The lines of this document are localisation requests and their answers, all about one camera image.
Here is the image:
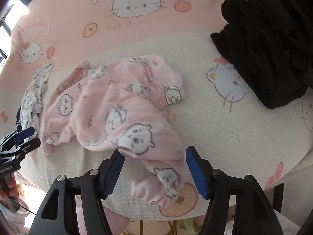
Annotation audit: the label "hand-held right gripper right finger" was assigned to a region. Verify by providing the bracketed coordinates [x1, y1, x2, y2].
[185, 146, 286, 235]

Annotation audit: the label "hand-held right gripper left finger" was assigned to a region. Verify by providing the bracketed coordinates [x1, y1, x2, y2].
[29, 149, 126, 235]

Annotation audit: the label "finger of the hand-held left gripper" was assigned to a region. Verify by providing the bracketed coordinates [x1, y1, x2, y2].
[0, 127, 35, 148]
[0, 136, 41, 162]

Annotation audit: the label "pink bear-print pajama pants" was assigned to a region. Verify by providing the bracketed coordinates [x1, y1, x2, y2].
[40, 54, 189, 210]

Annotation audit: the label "person's left hand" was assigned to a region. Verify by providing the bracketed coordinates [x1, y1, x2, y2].
[0, 173, 20, 200]

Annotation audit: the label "white bear-print pajama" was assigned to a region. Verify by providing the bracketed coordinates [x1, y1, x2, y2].
[17, 62, 55, 138]

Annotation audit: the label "pink fluffy cushion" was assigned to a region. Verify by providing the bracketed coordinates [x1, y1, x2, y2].
[102, 206, 130, 235]

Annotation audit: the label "pink cat-print blanket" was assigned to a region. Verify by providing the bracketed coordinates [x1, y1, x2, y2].
[0, 0, 313, 223]

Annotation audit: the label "pale yellow plastic object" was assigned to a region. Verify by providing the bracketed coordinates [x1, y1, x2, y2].
[177, 219, 203, 235]

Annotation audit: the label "gold metal legs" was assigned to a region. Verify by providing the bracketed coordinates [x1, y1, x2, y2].
[139, 220, 177, 235]

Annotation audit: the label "glass balcony door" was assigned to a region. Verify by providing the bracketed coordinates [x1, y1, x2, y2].
[0, 0, 32, 66]

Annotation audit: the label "black garment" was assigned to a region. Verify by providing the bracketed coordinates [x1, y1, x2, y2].
[210, 0, 313, 110]

